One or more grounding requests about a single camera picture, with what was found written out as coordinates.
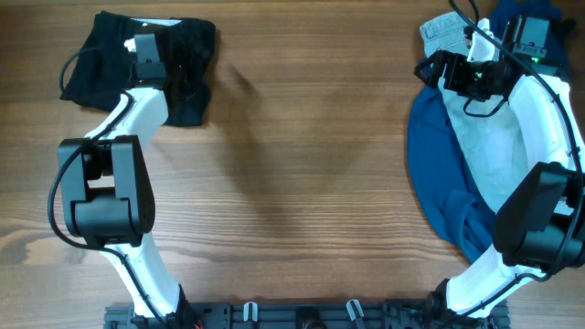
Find blue garment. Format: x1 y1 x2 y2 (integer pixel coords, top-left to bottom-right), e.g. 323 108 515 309
407 87 495 262

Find black shorts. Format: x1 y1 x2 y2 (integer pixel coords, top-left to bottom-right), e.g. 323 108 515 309
60 11 217 127

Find light denim shorts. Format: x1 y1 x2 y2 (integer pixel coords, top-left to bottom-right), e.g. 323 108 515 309
420 12 529 212

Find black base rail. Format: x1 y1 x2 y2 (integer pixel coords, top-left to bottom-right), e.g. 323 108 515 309
102 299 512 329

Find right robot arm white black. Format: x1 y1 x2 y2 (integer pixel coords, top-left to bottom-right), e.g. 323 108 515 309
414 50 584 326

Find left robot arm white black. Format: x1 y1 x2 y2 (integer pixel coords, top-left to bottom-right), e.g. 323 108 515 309
48 34 204 328

